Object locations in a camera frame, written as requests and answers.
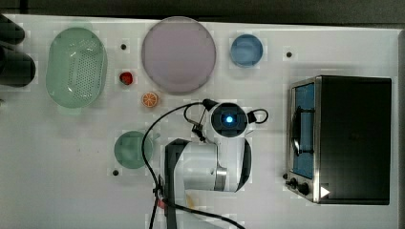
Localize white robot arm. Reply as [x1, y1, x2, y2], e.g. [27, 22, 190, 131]
[161, 99, 257, 229]

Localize grey round plate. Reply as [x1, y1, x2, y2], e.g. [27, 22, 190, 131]
[141, 16, 217, 94]

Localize orange slice toy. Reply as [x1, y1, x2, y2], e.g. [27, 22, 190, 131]
[141, 92, 160, 108]

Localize blue bowl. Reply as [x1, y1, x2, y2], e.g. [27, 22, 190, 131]
[230, 34, 264, 68]

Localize green cup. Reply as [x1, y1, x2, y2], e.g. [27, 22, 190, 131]
[114, 131, 154, 169]

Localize red tomato toy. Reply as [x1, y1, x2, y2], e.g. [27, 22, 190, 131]
[119, 72, 134, 85]

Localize black toaster oven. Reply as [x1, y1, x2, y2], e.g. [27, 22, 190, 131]
[283, 75, 393, 205]

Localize green perforated basket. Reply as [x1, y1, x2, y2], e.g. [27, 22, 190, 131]
[46, 28, 107, 109]

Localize black cylinder object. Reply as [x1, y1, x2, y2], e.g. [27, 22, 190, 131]
[0, 47, 36, 88]

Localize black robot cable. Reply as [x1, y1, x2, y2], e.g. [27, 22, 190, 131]
[140, 101, 246, 229]

